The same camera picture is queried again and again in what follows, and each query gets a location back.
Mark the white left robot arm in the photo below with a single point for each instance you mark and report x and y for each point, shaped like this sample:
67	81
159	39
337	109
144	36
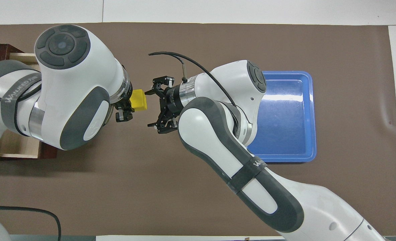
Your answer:
77	77

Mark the brown paper table mat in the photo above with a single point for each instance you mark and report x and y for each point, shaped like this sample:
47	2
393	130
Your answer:
171	187

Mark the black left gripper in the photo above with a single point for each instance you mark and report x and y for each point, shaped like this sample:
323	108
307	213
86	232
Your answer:
124	103

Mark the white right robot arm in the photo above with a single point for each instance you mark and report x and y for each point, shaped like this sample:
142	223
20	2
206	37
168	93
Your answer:
218	144

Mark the yellow cube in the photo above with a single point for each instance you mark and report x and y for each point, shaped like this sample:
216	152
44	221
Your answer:
139	100

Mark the blue plastic tray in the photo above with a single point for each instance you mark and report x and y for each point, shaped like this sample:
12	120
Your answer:
285	127

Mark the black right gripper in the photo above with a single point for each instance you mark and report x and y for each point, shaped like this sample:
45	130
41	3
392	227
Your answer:
171	102

